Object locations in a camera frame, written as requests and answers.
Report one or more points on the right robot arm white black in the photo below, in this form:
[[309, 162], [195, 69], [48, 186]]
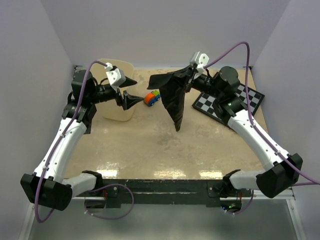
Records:
[[281, 169]]

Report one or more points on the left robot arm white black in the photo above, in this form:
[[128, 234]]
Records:
[[46, 186]]

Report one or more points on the black white chessboard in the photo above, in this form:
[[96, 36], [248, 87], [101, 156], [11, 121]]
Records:
[[204, 102]]

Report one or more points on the colourful toy car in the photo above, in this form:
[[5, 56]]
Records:
[[151, 98]]

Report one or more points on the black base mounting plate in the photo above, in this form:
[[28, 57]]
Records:
[[206, 192]]

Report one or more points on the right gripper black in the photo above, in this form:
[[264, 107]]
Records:
[[191, 79]]

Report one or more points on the black trash bag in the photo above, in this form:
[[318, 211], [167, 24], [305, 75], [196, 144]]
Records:
[[171, 86]]

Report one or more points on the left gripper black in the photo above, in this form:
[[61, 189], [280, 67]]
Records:
[[129, 100]]

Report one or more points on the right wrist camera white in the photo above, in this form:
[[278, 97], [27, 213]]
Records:
[[199, 60]]

